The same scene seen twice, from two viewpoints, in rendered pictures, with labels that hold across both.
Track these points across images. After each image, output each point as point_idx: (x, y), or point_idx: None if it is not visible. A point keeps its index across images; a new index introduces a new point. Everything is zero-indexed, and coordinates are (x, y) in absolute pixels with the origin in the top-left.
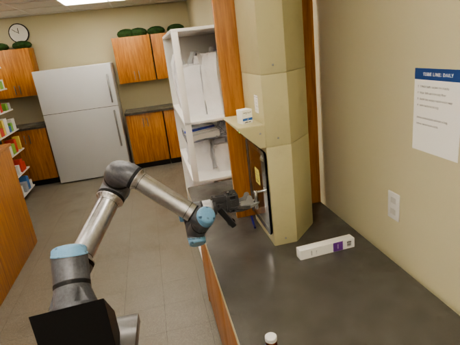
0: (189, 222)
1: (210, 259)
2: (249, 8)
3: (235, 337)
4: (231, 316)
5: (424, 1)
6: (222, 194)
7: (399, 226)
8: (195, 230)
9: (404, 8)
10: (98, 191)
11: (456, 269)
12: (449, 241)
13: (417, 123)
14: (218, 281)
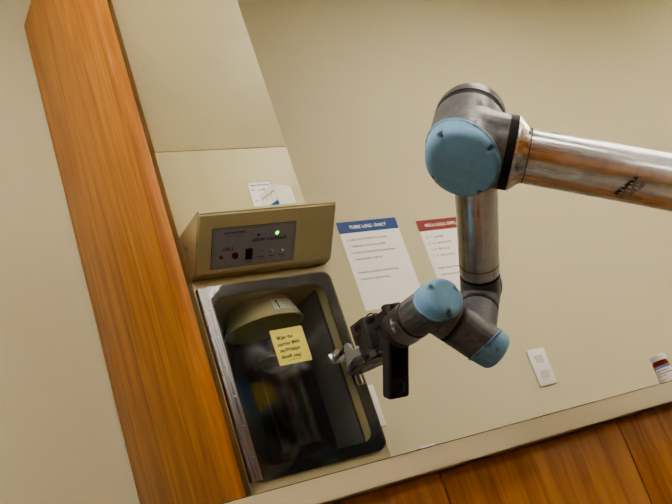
0: (498, 279)
1: (467, 449)
2: (227, 53)
3: (661, 400)
4: (631, 391)
5: (323, 162)
6: (380, 312)
7: (388, 431)
8: (498, 305)
9: (295, 167)
10: (519, 115)
11: (476, 415)
12: (455, 390)
13: (362, 280)
14: (551, 414)
